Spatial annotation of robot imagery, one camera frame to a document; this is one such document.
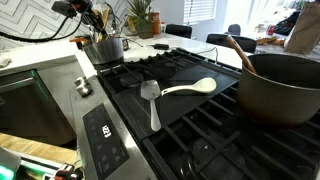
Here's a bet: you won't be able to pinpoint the red can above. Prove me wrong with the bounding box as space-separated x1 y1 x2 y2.
266 24 277 37

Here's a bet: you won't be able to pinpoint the black dining chair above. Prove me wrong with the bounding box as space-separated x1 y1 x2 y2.
227 23 242 37
205 33 258 54
165 23 194 40

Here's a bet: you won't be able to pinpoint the black griddle plate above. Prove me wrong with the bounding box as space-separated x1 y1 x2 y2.
111 62 242 142

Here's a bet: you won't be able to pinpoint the white plastic spoon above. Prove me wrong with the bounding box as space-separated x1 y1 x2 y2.
161 77 218 97

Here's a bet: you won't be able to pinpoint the white window blinds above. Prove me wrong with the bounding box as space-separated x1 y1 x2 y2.
182 0 218 26

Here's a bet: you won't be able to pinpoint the stainless dishwasher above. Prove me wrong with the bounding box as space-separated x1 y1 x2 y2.
0 69 78 147

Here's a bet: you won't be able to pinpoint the brown wooden spoon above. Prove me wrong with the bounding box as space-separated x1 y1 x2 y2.
225 34 258 75

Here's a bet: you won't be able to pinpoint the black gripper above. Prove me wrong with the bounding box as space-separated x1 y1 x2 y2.
76 0 109 38

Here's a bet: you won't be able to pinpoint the potted green plant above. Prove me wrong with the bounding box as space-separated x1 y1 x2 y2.
127 0 156 40

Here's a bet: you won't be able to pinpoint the red and black clamp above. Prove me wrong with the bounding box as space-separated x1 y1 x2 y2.
53 162 84 180

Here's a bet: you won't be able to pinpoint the stainless gas stove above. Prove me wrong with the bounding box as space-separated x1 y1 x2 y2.
69 47 320 180

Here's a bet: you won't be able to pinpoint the black power adapter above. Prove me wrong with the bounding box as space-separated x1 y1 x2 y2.
153 43 171 51

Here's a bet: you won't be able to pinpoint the silver utensil holder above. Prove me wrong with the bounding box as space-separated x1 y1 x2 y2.
83 36 125 66

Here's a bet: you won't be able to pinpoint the brown paper bag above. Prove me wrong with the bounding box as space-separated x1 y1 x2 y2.
284 1 320 55

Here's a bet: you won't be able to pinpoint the orange handled tool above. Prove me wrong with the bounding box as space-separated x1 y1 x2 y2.
68 36 92 45

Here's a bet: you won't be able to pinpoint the silver stove knob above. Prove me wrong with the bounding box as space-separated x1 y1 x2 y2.
73 76 93 98

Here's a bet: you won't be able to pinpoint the metal whisk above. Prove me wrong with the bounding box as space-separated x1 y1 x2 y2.
105 2 122 39

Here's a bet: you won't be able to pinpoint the thin black power cord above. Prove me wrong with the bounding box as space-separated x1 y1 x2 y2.
195 46 220 63

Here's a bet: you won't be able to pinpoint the orange bottle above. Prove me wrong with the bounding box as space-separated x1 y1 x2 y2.
151 11 162 36

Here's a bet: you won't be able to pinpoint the white cloth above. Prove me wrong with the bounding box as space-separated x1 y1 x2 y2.
0 57 13 69

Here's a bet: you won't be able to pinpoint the bread pieces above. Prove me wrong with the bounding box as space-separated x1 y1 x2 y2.
256 35 286 47

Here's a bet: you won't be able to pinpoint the dark grey cooking pot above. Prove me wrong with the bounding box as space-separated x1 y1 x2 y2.
235 53 320 127

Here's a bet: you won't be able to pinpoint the green lit device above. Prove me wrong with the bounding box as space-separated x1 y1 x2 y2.
0 146 22 180

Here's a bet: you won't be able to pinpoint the silver metal spatula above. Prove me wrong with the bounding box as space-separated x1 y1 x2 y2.
139 79 163 132

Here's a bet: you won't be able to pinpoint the black and red bag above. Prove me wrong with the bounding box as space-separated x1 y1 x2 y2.
274 10 302 37

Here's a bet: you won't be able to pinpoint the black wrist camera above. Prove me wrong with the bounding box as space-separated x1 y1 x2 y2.
51 0 78 18

